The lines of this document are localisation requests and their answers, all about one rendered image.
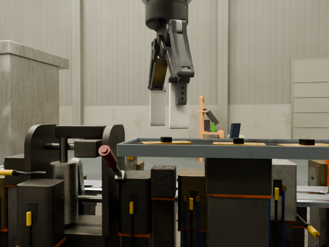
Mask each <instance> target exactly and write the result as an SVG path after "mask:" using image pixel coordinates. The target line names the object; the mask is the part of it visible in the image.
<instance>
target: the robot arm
mask: <svg viewBox="0 0 329 247"><path fill-rule="evenodd" d="M191 1H192V0H142V2H143V3H144V4H145V24H146V26H147V27H148V28H149V29H151V30H154V31H156V33H157V35H156V39H154V40H152V42H151V59H150V69H149V80H148V89H149V90H150V126H165V92H166V89H165V87H164V82H165V76H166V71H167V67H168V68H169V72H170V75H171V76H169V78H168V83H169V128H170V129H188V128H189V82H190V77H194V67H193V62H192V57H191V52H190V47H189V42H188V36H187V25H188V5H189V4H190V2H191Z"/></svg>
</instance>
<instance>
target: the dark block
mask: <svg viewBox="0 0 329 247"><path fill-rule="evenodd" d="M4 168H5V170H19V171H20V172H24V153H23V154H18V155H13V156H8V157H5V158H4ZM22 182H24V175H21V174H19V175H18V176H13V175H5V184H6V185H5V186H6V187H8V247H16V246H17V245H18V242H17V184H20V183H22Z"/></svg>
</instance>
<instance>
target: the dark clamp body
mask: <svg viewBox="0 0 329 247"><path fill-rule="evenodd" d="M126 174H127V178H126V183H119V184H118V209H119V232H118V236H122V247H153V200H151V171H134V170H130V171H126Z"/></svg>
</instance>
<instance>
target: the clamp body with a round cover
mask: <svg viewBox="0 0 329 247"><path fill-rule="evenodd" d="M177 181H178V195H177V200H178V219H177V222H178V231H180V232H181V247H207V197H206V190H205V169H180V170H179V173H178V178H177Z"/></svg>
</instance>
